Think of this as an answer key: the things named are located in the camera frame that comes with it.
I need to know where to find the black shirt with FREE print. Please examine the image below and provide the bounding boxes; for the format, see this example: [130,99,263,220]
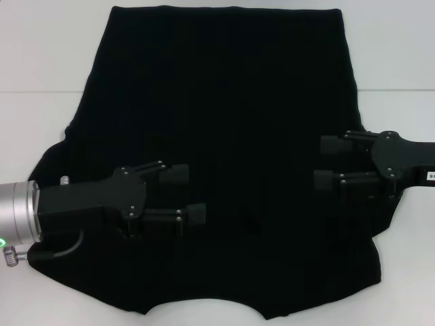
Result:
[27,5,405,312]

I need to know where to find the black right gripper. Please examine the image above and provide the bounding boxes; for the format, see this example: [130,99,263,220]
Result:
[313,130,435,198]

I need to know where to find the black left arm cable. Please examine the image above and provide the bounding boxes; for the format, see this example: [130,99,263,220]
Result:
[2,230,85,268]

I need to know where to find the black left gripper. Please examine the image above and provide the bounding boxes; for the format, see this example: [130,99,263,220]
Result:
[36,160,208,240]

